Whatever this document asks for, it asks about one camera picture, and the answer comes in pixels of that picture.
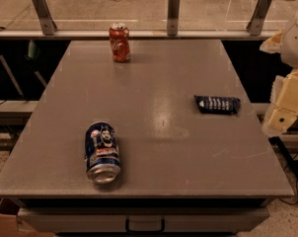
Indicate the grey table drawer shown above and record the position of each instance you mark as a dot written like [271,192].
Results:
[112,220]

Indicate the metal bracket post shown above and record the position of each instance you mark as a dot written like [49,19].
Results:
[256,22]
[47,25]
[173,17]

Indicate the right metal bracket post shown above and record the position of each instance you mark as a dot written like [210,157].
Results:
[256,22]

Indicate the blue pepsi can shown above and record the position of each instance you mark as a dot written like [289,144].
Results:
[101,153]

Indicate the dark blue rxbar wrapper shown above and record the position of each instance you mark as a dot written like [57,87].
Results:
[218,105]

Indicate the metal rail shelf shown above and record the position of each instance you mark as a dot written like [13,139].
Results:
[134,35]

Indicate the left metal bracket post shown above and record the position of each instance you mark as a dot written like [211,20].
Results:
[47,25]

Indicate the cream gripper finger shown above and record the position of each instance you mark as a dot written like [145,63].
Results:
[282,111]
[273,44]

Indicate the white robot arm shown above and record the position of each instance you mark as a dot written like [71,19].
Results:
[289,45]

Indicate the black stand leg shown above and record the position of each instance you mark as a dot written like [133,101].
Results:
[291,161]

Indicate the middle metal bracket post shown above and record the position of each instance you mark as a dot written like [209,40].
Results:
[173,17]

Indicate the cardboard box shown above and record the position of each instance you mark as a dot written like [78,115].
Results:
[12,226]

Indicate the black drawer handle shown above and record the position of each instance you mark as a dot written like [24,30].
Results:
[144,224]

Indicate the crushed orange soda can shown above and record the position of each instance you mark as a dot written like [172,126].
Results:
[119,35]

